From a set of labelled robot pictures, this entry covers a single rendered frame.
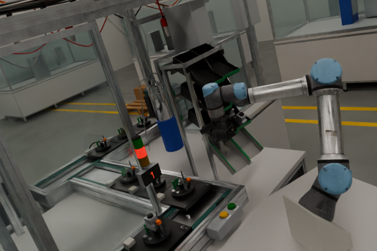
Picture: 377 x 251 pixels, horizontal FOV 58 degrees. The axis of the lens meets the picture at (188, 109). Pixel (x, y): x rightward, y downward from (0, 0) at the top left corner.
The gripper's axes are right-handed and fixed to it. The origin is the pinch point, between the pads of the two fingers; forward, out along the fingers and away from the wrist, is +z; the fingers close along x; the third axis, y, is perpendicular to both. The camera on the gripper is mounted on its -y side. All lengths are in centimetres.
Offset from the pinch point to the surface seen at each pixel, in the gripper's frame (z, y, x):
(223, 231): 30.4, 4.8, -20.2
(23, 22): -85, -72, -36
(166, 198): 26.1, -38.3, -13.6
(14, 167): -44, 1, -88
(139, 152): -11.3, -30.0, -25.7
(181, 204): 26.2, -25.8, -14.7
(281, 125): 71, -67, 172
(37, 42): -74, -34, -51
